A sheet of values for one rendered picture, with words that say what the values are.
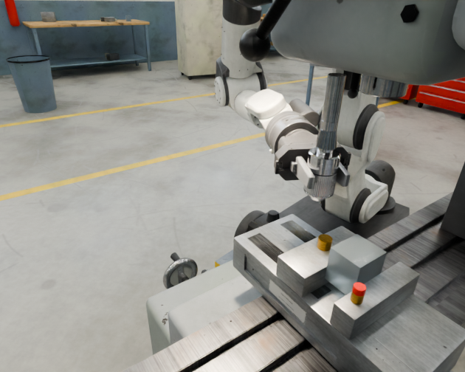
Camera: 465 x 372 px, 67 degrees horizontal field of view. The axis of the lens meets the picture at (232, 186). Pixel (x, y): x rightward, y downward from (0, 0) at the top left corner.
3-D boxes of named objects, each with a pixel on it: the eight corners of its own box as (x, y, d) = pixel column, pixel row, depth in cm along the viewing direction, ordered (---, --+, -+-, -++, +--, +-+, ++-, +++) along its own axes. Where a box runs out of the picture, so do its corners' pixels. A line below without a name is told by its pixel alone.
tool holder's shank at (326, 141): (311, 153, 51) (322, 75, 46) (316, 146, 54) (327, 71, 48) (333, 157, 50) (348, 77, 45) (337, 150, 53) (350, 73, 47)
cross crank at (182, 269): (158, 287, 111) (155, 258, 105) (191, 273, 117) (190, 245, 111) (181, 322, 100) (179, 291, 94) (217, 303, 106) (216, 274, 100)
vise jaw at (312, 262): (274, 274, 56) (277, 255, 54) (337, 243, 63) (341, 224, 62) (301, 299, 52) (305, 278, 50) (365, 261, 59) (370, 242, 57)
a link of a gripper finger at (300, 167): (312, 193, 51) (298, 173, 57) (315, 173, 50) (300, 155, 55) (302, 193, 51) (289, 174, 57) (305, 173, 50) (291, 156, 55)
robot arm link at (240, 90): (243, 131, 83) (222, 112, 100) (283, 123, 85) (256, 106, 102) (240, 85, 78) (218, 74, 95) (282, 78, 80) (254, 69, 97)
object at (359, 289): (347, 299, 47) (350, 285, 45) (355, 294, 47) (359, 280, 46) (357, 306, 45) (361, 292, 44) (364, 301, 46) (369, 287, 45)
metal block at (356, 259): (324, 278, 53) (330, 247, 50) (350, 263, 56) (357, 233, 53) (352, 300, 49) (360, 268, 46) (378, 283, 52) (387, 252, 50)
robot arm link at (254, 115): (259, 113, 68) (238, 100, 79) (278, 148, 72) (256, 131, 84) (286, 94, 68) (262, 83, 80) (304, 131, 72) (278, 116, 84)
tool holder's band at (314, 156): (304, 161, 51) (305, 155, 51) (311, 150, 55) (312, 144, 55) (337, 167, 50) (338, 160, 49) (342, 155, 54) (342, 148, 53)
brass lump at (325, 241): (314, 246, 56) (315, 236, 55) (323, 240, 57) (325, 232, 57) (324, 253, 55) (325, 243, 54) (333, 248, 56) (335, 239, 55)
